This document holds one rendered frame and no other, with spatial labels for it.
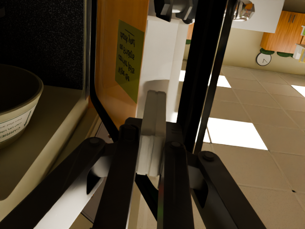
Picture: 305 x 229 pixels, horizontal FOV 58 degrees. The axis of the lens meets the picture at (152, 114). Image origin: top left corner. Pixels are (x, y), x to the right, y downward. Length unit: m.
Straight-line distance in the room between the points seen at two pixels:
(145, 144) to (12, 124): 0.18
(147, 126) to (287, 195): 2.47
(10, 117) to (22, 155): 0.04
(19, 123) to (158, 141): 0.20
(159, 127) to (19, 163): 0.18
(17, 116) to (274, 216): 2.17
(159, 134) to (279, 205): 2.32
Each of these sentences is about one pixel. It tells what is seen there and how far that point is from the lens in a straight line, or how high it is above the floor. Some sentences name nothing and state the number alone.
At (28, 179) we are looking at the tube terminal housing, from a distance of 0.31.
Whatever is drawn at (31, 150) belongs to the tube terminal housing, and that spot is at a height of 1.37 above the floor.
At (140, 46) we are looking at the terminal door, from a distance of 0.28.
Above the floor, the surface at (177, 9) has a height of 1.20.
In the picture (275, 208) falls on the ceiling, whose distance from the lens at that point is 2.41.
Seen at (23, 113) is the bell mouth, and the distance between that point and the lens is 0.32.
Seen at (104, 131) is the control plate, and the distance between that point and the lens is 0.47.
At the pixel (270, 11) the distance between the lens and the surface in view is 5.33.
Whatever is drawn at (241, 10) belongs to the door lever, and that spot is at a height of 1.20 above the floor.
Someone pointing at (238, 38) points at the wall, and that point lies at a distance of 5.97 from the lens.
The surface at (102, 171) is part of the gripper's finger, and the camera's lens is 0.16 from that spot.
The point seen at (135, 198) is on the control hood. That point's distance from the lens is 0.45.
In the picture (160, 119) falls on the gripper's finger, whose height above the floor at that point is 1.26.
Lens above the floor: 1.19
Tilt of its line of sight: 26 degrees up
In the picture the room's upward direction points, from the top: 172 degrees counter-clockwise
